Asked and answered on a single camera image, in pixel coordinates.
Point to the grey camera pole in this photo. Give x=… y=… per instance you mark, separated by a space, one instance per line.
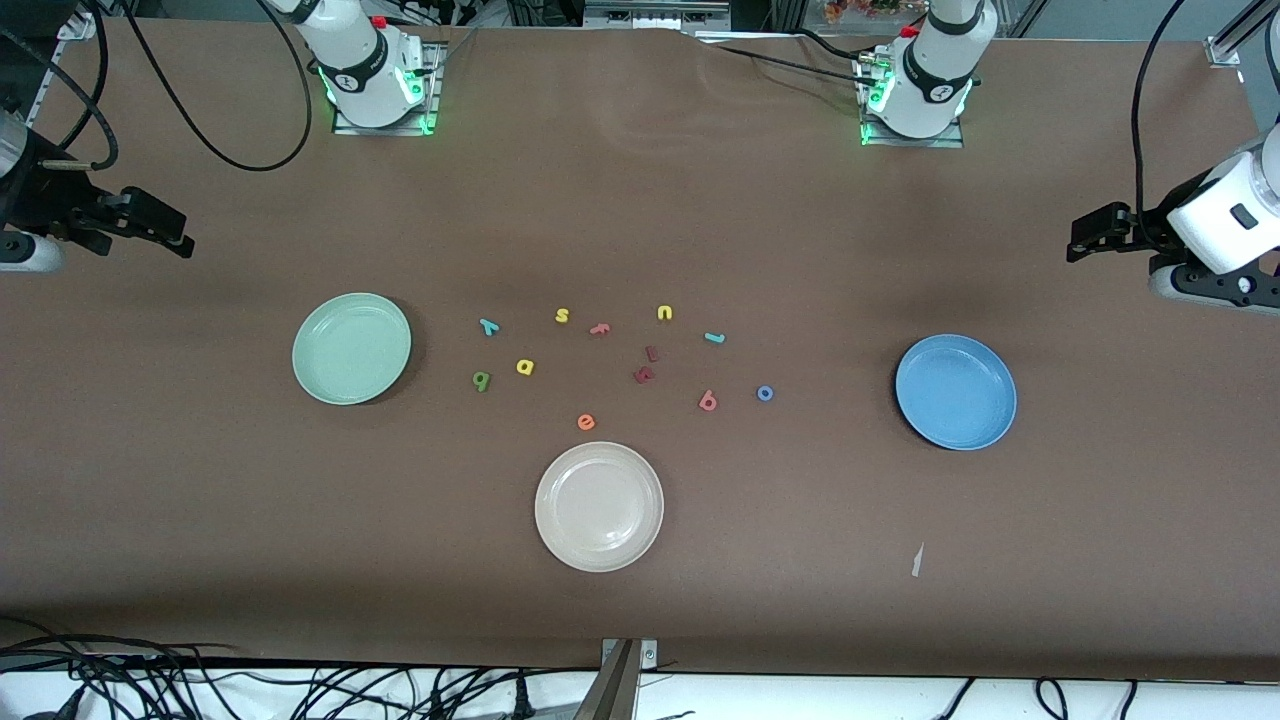
x=612 y=690

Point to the dark red foam letter k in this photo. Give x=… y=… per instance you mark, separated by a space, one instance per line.
x=644 y=375

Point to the blue plate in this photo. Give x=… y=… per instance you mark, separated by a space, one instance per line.
x=955 y=392

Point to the aluminium frame rail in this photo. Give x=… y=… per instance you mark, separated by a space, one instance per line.
x=78 y=27
x=1222 y=50

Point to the red foam letter b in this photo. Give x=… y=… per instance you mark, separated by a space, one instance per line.
x=708 y=401

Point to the grey metal box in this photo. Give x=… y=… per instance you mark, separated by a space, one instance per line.
x=655 y=12

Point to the silver metal bracket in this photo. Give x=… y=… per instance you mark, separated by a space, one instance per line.
x=648 y=655

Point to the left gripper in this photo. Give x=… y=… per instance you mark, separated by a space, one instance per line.
x=1143 y=228

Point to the white tape scrap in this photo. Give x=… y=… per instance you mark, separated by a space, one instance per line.
x=917 y=560

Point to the orange artificial flowers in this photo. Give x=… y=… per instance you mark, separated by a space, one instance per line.
x=870 y=8

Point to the beige plate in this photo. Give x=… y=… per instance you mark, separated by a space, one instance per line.
x=598 y=507

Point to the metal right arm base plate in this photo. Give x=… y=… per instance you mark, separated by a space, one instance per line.
x=432 y=110

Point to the teal foam letter y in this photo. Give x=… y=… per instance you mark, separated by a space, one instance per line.
x=489 y=326

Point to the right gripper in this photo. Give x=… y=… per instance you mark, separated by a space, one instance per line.
x=48 y=192

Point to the green plate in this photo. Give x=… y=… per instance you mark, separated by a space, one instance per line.
x=350 y=350

